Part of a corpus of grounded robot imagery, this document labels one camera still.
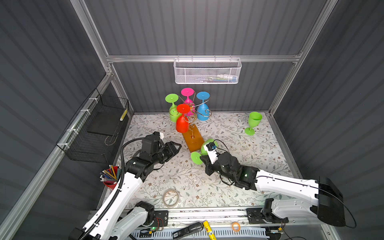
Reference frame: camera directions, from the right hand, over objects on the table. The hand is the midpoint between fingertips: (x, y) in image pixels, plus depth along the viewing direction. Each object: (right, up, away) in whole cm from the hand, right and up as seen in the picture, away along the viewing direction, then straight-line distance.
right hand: (202, 157), depth 73 cm
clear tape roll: (-17, -24, +7) cm, 30 cm away
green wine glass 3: (+35, +20, +23) cm, 46 cm away
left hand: (-11, +4, -1) cm, 11 cm away
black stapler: (-4, -31, -6) cm, 32 cm away
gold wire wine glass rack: (-5, +8, +31) cm, 32 cm away
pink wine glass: (-7, +35, +12) cm, 38 cm away
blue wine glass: (+1, +24, +13) cm, 28 cm away
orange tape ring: (+17, -33, -2) cm, 37 cm away
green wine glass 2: (-3, 0, +2) cm, 4 cm away
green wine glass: (-16, +22, +10) cm, 28 cm away
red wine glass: (-11, +17, +12) cm, 24 cm away
